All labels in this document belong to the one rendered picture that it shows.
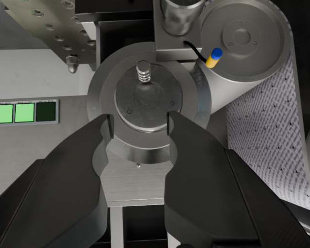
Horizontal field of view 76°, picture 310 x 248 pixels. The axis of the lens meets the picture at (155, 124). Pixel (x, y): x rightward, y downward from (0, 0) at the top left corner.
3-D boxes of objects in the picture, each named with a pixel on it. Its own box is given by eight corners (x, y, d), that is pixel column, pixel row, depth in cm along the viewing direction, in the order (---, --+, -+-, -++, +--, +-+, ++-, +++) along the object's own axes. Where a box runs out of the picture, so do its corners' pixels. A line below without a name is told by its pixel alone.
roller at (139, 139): (194, 49, 24) (202, 146, 22) (174, 102, 49) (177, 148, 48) (98, 54, 24) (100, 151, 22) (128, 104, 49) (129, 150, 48)
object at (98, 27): (98, -63, 27) (100, 68, 24) (124, 36, 50) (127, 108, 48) (94, -63, 27) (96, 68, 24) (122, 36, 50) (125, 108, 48)
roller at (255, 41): (284, -10, 25) (297, 80, 24) (220, 70, 51) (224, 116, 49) (190, -6, 25) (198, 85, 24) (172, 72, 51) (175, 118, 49)
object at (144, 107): (119, 136, 21) (108, 69, 22) (123, 137, 23) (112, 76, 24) (189, 122, 21) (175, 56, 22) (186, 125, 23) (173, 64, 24)
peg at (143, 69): (137, 74, 19) (135, 60, 19) (139, 84, 22) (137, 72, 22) (151, 72, 19) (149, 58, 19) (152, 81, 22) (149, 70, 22)
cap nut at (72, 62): (76, 55, 57) (76, 70, 56) (81, 61, 60) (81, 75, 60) (63, 56, 57) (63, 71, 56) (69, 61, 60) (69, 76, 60)
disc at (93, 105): (206, 38, 24) (217, 160, 22) (205, 40, 25) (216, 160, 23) (85, 44, 24) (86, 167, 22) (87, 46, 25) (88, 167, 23)
